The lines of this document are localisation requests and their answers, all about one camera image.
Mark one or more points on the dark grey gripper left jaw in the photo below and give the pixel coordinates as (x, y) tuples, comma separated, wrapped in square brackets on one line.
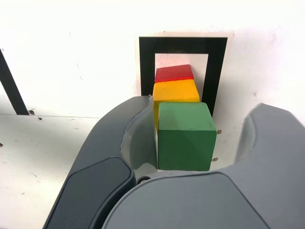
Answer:
[(95, 179)]

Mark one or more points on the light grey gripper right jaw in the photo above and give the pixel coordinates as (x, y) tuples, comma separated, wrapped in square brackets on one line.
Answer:
[(214, 202)]

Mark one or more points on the green cube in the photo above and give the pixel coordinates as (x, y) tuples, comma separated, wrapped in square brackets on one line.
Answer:
[(186, 143)]

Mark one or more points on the yellow cube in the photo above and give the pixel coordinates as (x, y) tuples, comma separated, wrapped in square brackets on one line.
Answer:
[(176, 91)]

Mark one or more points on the red cube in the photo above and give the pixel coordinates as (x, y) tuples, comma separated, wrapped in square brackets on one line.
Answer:
[(174, 72)]

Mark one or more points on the black tape square outline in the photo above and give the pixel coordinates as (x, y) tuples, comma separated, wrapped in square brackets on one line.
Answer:
[(181, 45)]

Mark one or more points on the black tape strip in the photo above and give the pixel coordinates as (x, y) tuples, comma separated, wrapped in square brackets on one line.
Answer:
[(13, 88)]

